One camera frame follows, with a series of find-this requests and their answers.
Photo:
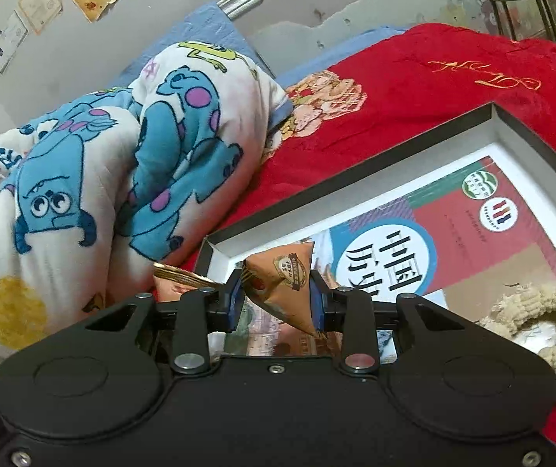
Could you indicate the cream bordered wall certificate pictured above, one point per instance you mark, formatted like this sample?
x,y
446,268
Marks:
x,y
40,4

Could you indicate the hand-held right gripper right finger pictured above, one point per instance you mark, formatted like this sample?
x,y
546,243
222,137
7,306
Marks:
x,y
315,301

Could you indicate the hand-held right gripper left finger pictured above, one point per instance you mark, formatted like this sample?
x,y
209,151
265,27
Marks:
x,y
235,301

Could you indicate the black cardboard box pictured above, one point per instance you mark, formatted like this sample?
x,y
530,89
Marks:
x,y
516,151

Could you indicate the white framed wall certificate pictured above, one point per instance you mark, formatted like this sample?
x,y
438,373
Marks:
x,y
9,41

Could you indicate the colourful printed book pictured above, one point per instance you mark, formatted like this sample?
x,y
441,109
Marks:
x,y
477,233

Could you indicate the brown triangular snack packet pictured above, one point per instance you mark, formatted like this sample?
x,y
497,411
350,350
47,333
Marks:
x,y
171,287
278,277

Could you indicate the cartoon monster printed blanket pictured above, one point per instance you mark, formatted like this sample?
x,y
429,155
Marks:
x,y
88,180

